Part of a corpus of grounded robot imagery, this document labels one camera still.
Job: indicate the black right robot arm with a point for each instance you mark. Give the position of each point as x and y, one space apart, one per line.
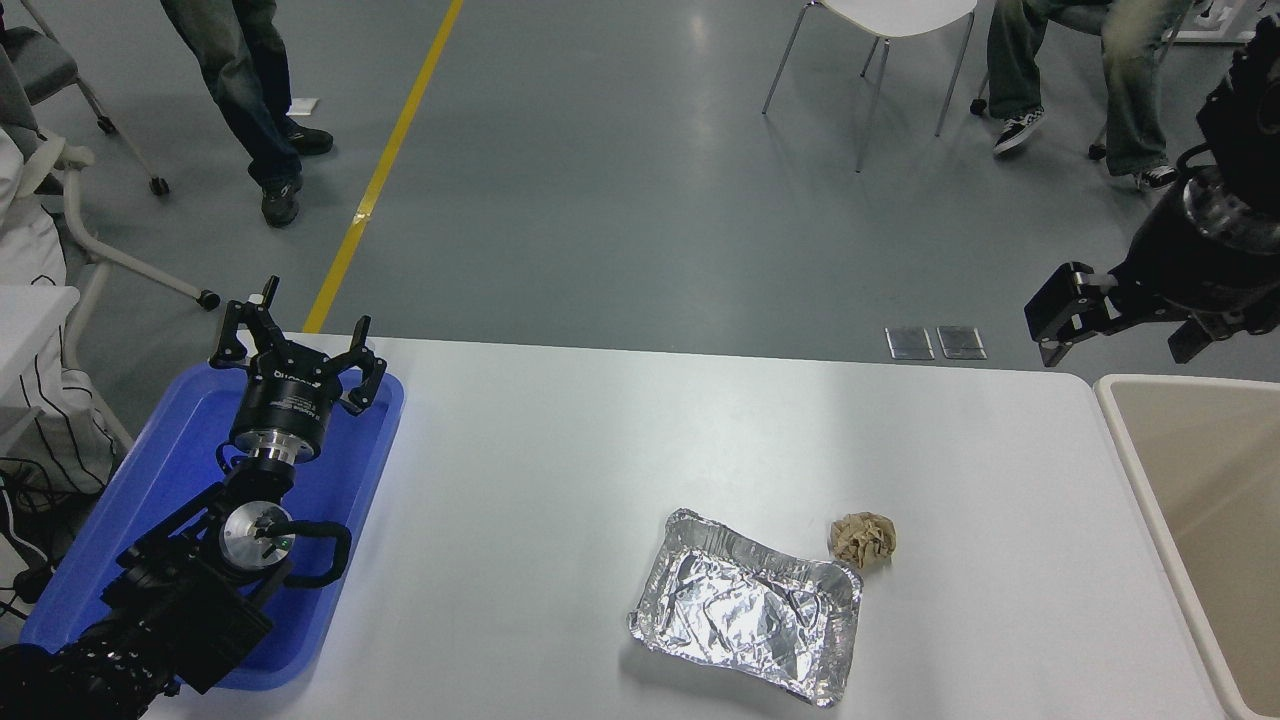
1250 110

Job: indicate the person in white striped garment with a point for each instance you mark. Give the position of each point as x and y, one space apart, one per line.
30 250

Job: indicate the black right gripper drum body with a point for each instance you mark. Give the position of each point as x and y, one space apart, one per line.
1190 275

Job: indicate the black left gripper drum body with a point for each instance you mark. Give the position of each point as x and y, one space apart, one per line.
285 405

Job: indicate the white paper scrap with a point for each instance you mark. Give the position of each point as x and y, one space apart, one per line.
303 106

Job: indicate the blue plastic tray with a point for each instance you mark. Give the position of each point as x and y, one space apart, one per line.
170 440

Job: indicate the white chair with metal legs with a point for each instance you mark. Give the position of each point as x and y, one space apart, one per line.
900 12

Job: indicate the standing person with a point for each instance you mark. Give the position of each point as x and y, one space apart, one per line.
240 90

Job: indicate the crinkled foil tray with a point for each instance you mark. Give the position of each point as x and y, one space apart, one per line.
740 610

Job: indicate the white-framed chair with castors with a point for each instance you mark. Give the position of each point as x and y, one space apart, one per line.
208 298

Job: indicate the large pale bin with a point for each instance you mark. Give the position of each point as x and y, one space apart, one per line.
1210 500

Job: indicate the seated person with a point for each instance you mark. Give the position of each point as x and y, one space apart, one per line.
1130 90

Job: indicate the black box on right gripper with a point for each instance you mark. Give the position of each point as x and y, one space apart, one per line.
1200 340

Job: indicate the crumpled tan paper ball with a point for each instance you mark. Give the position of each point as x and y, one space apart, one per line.
862 540

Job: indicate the metal floor outlet plate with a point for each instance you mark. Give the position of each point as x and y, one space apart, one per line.
962 342
910 343

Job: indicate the grey chair with castors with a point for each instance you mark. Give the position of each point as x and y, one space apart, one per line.
40 65

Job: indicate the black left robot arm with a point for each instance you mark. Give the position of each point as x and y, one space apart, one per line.
190 600

